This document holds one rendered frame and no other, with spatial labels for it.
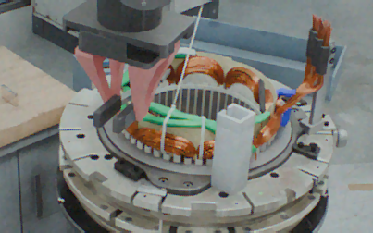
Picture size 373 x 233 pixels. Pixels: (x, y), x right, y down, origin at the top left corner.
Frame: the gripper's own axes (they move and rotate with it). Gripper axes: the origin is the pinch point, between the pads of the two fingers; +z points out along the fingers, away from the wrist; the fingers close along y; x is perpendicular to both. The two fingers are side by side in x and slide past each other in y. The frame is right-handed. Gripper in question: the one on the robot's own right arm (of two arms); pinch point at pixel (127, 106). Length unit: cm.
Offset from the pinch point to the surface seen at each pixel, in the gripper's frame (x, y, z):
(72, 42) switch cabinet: 205, -134, 119
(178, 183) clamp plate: 4.4, 3.9, 10.5
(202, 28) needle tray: 51, -14, 17
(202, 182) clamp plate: 5.8, 6.0, 10.5
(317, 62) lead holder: 18.6, 13.1, 0.2
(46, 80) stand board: 21.1, -23.3, 14.5
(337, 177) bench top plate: 60, 11, 43
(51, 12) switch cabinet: 208, -147, 109
